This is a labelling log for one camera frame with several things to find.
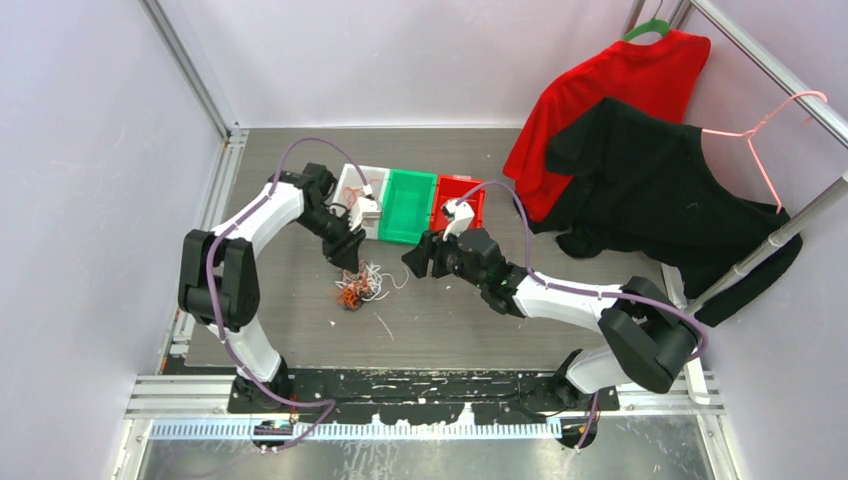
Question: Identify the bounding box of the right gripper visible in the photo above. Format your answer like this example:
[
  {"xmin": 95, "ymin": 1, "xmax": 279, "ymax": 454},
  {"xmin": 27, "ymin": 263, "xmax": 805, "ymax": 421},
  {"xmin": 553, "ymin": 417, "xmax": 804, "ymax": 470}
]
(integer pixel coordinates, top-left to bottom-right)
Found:
[{"xmin": 403, "ymin": 222, "xmax": 487, "ymax": 290}]

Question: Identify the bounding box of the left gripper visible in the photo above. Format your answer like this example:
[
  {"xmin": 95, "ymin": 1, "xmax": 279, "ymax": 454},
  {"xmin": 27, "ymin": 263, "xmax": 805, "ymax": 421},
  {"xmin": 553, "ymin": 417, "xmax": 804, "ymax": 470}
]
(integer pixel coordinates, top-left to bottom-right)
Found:
[{"xmin": 294, "ymin": 206, "xmax": 366, "ymax": 274}]

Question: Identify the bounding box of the cable bundle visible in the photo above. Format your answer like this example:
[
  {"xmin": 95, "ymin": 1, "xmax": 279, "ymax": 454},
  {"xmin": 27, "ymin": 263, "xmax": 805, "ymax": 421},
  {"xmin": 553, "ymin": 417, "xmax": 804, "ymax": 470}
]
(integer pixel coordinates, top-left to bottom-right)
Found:
[{"xmin": 333, "ymin": 260, "xmax": 411, "ymax": 311}]

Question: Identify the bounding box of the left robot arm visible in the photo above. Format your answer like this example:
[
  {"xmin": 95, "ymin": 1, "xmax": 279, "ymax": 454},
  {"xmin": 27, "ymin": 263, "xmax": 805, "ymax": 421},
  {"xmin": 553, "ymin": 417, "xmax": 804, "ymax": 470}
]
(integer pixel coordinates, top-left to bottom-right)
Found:
[{"xmin": 177, "ymin": 163, "xmax": 381, "ymax": 413}]

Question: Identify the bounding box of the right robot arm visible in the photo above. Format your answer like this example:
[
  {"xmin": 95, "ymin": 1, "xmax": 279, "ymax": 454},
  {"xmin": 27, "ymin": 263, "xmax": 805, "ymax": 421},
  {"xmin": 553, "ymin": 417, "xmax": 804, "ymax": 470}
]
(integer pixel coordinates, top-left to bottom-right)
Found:
[{"xmin": 402, "ymin": 228, "xmax": 704, "ymax": 411}]

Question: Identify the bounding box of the green plastic bin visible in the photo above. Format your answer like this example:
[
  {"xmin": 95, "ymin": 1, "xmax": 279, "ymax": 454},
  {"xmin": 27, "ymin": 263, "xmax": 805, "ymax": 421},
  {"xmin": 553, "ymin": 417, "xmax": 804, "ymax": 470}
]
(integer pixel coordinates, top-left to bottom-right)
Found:
[{"xmin": 378, "ymin": 169, "xmax": 438, "ymax": 245}]

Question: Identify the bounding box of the red plastic bin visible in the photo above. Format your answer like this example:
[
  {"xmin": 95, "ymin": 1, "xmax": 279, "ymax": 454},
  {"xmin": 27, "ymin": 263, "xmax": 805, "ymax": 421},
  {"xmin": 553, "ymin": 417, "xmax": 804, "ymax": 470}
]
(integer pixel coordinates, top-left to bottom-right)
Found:
[{"xmin": 428, "ymin": 174, "xmax": 488, "ymax": 233}]

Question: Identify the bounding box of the white plastic bin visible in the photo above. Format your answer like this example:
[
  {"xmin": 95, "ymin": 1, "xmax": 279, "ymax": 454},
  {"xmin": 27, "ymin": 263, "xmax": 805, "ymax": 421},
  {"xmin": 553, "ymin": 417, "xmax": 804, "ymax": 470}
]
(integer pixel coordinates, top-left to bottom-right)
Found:
[{"xmin": 330, "ymin": 163, "xmax": 391, "ymax": 240}]

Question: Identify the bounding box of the black t-shirt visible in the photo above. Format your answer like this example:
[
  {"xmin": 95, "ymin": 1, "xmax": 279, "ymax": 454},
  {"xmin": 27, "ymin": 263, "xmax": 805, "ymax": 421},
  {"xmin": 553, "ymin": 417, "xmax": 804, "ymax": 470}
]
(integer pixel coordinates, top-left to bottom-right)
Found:
[{"xmin": 531, "ymin": 98, "xmax": 790, "ymax": 300}]

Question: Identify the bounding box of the red t-shirt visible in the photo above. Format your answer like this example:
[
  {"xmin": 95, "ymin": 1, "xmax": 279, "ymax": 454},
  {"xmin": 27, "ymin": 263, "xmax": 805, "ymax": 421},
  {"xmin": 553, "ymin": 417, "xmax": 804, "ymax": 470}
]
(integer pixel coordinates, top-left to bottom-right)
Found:
[{"xmin": 503, "ymin": 30, "xmax": 711, "ymax": 222}]

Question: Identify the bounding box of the green hanger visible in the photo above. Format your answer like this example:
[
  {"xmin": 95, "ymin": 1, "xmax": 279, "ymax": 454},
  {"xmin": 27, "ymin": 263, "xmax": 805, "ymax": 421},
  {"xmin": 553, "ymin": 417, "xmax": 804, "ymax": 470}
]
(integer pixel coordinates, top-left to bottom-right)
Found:
[{"xmin": 621, "ymin": 0, "xmax": 672, "ymax": 42}]

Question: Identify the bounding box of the pink hanger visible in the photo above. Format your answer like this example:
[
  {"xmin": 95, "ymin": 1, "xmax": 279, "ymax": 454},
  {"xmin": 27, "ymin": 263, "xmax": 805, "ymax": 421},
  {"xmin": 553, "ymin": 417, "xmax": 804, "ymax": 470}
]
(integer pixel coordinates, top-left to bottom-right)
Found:
[{"xmin": 700, "ymin": 90, "xmax": 829, "ymax": 215}]

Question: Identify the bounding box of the metal clothes rack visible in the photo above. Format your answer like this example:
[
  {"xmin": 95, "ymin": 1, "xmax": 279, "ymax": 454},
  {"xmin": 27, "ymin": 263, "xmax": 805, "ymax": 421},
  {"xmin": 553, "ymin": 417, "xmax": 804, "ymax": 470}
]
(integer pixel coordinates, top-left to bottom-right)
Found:
[{"xmin": 621, "ymin": 0, "xmax": 848, "ymax": 318}]

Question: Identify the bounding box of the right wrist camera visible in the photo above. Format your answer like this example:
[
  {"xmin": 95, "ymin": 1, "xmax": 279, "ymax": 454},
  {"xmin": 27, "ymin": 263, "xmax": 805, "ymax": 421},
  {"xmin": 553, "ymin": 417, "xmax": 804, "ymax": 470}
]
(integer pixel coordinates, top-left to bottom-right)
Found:
[{"xmin": 442, "ymin": 199, "xmax": 475, "ymax": 241}]

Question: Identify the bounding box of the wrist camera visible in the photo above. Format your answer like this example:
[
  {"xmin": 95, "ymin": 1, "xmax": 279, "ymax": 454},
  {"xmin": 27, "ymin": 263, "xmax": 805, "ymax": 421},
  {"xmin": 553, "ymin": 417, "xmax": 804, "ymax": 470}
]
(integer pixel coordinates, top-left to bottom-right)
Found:
[
  {"xmin": 349, "ymin": 193, "xmax": 383, "ymax": 232},
  {"xmin": 442, "ymin": 199, "xmax": 475, "ymax": 241}
]

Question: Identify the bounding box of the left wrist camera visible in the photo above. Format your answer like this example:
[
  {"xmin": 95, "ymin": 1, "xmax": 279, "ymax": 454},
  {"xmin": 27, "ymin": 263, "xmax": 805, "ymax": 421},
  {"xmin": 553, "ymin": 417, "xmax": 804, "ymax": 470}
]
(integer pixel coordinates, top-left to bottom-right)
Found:
[{"xmin": 349, "ymin": 193, "xmax": 383, "ymax": 232}]

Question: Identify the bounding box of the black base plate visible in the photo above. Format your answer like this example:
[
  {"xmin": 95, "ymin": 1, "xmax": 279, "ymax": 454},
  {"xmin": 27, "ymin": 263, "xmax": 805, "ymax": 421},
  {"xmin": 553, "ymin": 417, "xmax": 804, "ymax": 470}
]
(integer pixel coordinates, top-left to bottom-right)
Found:
[{"xmin": 227, "ymin": 368, "xmax": 621, "ymax": 427}]

